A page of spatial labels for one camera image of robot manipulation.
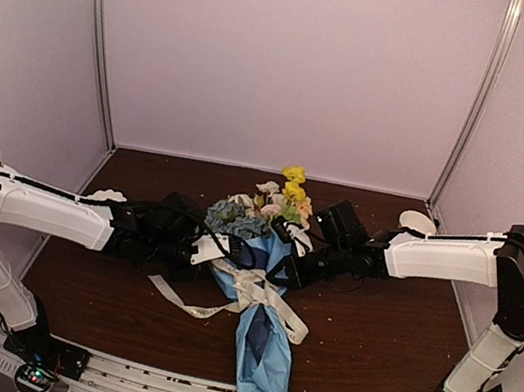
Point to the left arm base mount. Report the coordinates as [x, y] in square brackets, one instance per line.
[45, 358]

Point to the cream printed ribbon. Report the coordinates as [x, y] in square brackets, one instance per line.
[251, 288]

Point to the aluminium corner post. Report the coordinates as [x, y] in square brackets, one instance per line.
[494, 67]
[101, 73]

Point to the left aluminium corner post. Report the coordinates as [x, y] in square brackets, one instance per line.
[101, 73]

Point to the white scalloped dish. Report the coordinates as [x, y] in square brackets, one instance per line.
[105, 195]

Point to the white ceramic bowl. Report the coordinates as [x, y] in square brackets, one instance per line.
[417, 221]

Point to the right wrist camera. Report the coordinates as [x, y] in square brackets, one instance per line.
[292, 234]

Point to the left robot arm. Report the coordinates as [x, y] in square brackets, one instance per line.
[104, 222]

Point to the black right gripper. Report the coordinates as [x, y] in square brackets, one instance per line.
[297, 276]

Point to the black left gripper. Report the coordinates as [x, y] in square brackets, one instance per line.
[180, 275]

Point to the right aluminium corner post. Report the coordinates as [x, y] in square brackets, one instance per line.
[494, 67]

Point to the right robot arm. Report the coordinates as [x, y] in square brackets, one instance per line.
[493, 260]

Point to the blue wrapping paper sheet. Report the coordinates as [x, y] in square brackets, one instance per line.
[263, 355]

